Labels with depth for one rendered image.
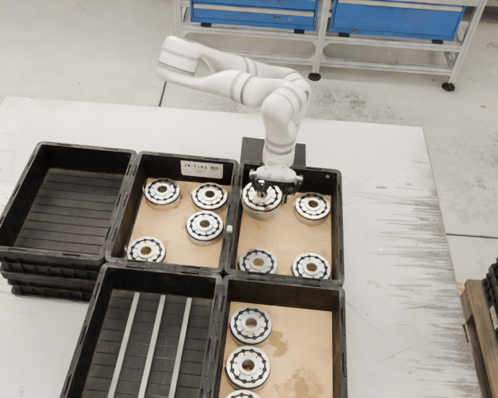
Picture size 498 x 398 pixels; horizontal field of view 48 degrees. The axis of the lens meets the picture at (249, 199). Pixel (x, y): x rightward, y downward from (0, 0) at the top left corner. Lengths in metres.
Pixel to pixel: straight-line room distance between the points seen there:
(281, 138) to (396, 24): 2.23
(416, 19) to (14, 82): 2.35
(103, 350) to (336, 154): 1.07
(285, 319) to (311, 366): 0.13
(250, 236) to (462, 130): 2.08
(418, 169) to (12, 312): 1.39
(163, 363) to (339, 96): 2.38
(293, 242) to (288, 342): 0.31
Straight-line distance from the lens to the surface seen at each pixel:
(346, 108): 3.36
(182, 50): 1.36
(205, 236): 1.54
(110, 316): 1.46
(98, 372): 1.40
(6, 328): 1.67
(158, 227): 1.60
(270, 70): 1.61
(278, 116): 1.18
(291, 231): 1.60
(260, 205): 1.42
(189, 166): 1.66
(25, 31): 4.07
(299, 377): 1.38
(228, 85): 1.27
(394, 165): 2.04
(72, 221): 1.66
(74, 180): 1.77
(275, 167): 1.29
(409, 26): 3.42
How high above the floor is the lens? 2.08
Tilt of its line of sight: 49 degrees down
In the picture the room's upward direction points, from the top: 4 degrees clockwise
